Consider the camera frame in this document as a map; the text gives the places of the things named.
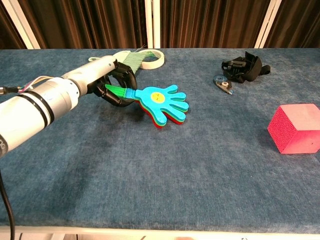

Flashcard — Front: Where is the black strap with buckle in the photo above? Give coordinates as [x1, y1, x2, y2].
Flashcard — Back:
[221, 51, 272, 84]

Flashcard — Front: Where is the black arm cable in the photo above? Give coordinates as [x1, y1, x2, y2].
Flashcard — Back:
[0, 172, 17, 240]

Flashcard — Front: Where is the blue table cloth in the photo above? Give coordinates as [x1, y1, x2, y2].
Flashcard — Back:
[0, 48, 320, 235]

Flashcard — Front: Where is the blue hand clapper green handle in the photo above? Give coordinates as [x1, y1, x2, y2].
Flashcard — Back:
[104, 84, 190, 130]

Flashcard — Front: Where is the mint green hand brush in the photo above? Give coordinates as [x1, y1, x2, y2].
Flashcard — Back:
[87, 49, 149, 76]

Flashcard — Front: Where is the blue correction tape dispenser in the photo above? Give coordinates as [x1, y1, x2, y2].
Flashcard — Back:
[212, 74, 235, 96]

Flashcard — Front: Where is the white frame post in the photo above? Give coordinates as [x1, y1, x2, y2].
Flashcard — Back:
[144, 0, 161, 49]
[0, 0, 41, 50]
[254, 0, 283, 49]

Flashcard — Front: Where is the red foam cube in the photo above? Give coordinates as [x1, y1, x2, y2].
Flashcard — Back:
[266, 103, 320, 155]

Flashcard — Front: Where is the dark brown curtain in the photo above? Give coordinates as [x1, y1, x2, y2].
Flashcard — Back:
[0, 0, 320, 50]

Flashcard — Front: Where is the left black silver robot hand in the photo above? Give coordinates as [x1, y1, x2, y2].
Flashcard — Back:
[61, 56, 138, 108]

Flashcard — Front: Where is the white masking tape roll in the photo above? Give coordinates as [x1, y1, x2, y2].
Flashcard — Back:
[139, 49, 165, 70]

